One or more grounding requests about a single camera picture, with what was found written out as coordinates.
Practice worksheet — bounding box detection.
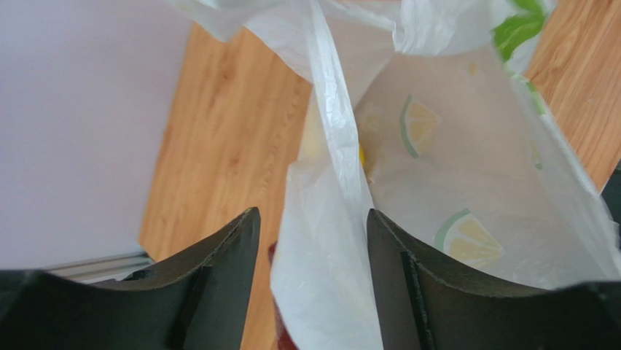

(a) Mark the yellow fake lemon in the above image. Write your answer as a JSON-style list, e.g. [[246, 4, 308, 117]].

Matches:
[[359, 145, 366, 167]]

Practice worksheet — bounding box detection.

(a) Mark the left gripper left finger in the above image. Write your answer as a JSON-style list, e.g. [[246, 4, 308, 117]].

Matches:
[[1, 207, 260, 349]]

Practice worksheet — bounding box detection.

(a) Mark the white plastic bag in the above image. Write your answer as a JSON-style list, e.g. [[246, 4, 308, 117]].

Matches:
[[173, 1, 620, 349]]

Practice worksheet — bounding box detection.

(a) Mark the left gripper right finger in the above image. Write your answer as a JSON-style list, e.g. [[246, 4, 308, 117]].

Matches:
[[367, 209, 620, 349]]

